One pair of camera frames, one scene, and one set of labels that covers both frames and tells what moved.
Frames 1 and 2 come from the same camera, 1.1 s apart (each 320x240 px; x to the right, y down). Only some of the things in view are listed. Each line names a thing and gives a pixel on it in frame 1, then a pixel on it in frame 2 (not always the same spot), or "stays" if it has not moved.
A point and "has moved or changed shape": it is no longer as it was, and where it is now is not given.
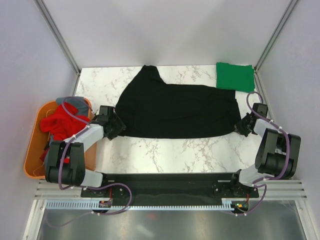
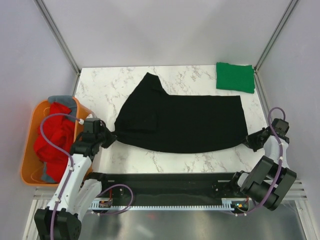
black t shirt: [149, 107] has moved or changed shape
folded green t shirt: [235, 77] stays
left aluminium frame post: [60, 39] stays
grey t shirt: [80, 103] -> [68, 102]
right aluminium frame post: [276, 32] stays
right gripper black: [238, 128] -> [249, 140]
